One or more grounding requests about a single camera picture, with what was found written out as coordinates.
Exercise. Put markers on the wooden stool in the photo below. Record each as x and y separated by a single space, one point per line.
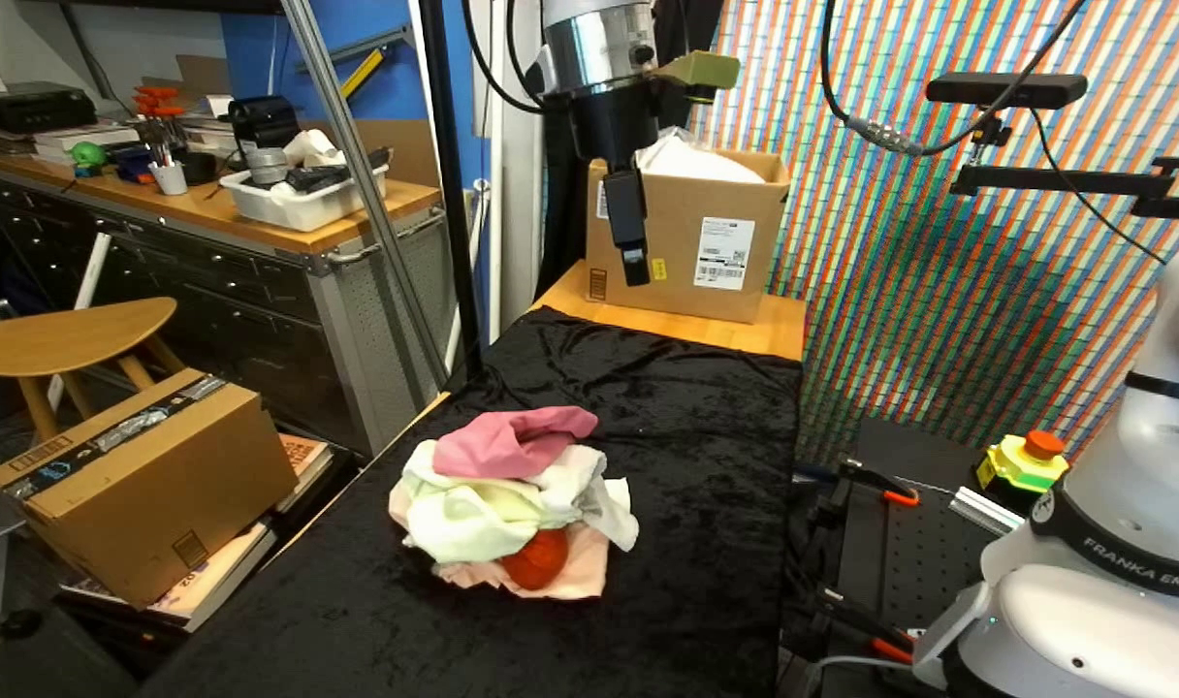
58 346

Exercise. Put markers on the cardboard box on floor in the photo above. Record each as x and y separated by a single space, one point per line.
154 488

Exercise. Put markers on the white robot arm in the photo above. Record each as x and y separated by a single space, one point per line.
603 64

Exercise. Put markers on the pink towel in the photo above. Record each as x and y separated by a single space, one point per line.
515 443

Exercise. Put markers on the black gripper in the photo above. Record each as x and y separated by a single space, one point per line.
609 130

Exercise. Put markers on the peach cloth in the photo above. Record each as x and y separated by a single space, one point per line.
578 578

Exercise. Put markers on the black table cloth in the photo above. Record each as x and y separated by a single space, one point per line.
691 611

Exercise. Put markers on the wooden workbench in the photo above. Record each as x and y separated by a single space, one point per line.
295 317

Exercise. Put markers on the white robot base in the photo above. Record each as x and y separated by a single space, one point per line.
1084 596

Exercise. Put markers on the red plush radish toy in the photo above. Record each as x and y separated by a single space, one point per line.
541 559

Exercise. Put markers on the yellow red emergency button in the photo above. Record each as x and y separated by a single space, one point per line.
1027 462

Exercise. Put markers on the light green towel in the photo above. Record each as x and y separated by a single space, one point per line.
471 523

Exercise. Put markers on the white plastic bin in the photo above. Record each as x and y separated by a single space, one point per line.
283 209

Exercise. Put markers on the cardboard box on table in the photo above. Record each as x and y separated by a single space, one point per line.
713 232

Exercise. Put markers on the white towel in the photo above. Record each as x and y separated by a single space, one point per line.
573 490

